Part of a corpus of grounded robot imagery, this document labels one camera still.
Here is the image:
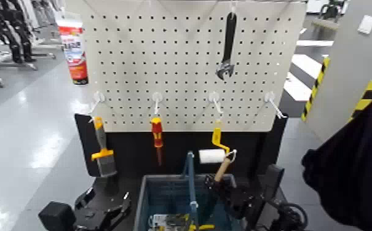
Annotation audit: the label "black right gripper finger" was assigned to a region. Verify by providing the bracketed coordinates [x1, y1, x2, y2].
[220, 175, 239, 196]
[204, 174, 223, 202]

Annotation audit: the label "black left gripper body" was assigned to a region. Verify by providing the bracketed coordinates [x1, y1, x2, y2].
[75, 205, 109, 231]

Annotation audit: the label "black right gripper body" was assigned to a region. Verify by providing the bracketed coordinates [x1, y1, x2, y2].
[226, 185, 258, 221]

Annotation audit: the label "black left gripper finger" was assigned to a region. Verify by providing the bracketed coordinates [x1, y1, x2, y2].
[106, 191, 132, 227]
[75, 187, 96, 208]

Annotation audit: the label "wooden handled green trowel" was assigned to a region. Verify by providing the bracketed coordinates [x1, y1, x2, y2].
[213, 154, 234, 184]

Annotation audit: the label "white printed tool package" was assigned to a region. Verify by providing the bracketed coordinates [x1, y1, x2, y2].
[148, 214, 174, 231]

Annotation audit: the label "blue plastic crate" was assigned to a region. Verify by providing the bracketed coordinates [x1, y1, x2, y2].
[133, 174, 250, 231]

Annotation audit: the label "yellow framed white paint roller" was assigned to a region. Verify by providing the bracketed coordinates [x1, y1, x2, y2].
[198, 120, 231, 165]

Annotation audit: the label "red yellow screwdriver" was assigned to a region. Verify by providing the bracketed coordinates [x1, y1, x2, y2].
[151, 117, 164, 166]

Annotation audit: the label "black cloth bundle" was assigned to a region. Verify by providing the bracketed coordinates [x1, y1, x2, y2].
[301, 145, 339, 207]

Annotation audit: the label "person in blue jeans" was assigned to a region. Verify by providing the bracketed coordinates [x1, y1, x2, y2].
[314, 101, 372, 231]

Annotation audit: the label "white metal pegboard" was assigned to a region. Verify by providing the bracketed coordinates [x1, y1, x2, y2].
[81, 0, 307, 133]

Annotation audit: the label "yellow black hazard tape strip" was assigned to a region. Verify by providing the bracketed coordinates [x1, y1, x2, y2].
[301, 57, 331, 123]
[348, 79, 372, 123]

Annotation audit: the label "black adjustable wrench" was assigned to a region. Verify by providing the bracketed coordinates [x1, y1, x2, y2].
[215, 12, 238, 81]

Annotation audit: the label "red white sealant tube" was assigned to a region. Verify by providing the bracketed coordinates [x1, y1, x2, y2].
[57, 18, 90, 85]

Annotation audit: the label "black humanoid robot on stand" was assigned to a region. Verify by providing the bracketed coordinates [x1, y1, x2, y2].
[0, 0, 39, 72]

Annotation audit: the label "grey background chair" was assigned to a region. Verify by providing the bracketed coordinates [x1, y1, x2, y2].
[311, 1, 342, 33]

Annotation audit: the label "blue crate carry handle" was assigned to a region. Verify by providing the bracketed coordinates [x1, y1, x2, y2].
[181, 151, 200, 231]

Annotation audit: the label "yellow handled pliers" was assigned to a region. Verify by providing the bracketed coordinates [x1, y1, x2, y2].
[169, 214, 216, 231]

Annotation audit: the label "orange handled paint scraper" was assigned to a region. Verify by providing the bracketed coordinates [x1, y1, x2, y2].
[90, 116, 118, 178]

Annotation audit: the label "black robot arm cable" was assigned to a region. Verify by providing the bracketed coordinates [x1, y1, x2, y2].
[277, 202, 309, 231]

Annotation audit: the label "black pegboard base frame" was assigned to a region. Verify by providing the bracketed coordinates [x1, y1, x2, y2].
[74, 112, 289, 231]

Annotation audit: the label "white wall switch plate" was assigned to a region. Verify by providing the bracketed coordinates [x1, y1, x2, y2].
[357, 14, 372, 36]

